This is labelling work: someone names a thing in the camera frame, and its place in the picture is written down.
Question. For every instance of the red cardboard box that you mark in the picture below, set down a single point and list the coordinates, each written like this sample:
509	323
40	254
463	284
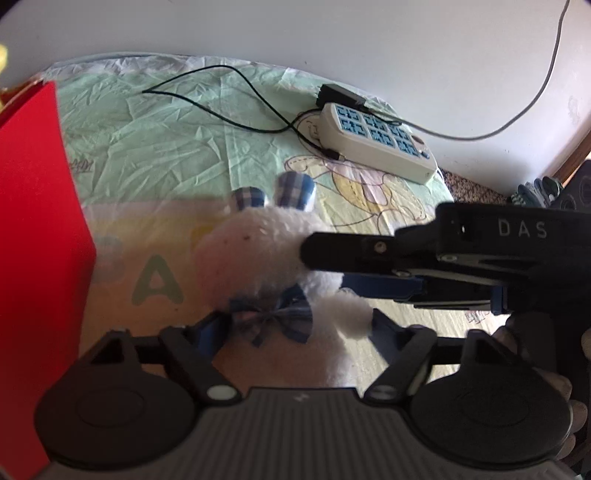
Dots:
47	259

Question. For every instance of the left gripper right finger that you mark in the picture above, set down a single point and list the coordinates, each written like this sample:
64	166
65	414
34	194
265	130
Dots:
406	351

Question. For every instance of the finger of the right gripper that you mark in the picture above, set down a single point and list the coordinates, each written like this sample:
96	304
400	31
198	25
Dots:
382	287
366	254

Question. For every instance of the white blue power strip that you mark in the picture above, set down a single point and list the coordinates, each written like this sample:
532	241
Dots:
365	139

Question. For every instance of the gloved hand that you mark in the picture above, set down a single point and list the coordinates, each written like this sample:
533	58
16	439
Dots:
557	345

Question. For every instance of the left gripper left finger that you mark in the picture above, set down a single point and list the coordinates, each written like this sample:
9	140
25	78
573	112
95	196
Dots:
189	354

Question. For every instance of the green knit gloves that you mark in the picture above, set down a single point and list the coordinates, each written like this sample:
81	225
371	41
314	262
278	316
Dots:
541	193

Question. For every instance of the black power adapter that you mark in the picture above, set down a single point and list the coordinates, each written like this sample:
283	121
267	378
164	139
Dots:
334	93

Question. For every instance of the white plaid-eared bunny plush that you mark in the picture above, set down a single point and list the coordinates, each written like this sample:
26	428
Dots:
289	324

